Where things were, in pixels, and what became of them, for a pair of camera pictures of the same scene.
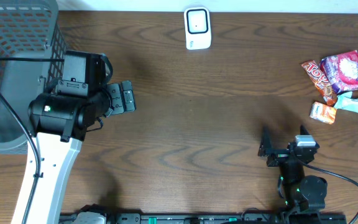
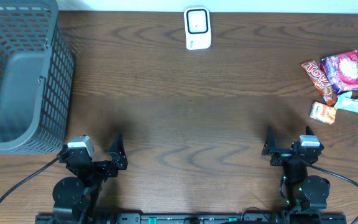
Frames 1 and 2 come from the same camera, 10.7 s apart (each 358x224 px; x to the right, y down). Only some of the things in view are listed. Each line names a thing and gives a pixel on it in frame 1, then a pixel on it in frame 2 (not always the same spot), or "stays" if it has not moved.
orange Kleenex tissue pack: (323, 112) stays
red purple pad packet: (345, 71) stays
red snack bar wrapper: (318, 78) stays
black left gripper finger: (115, 91) -> (118, 153)
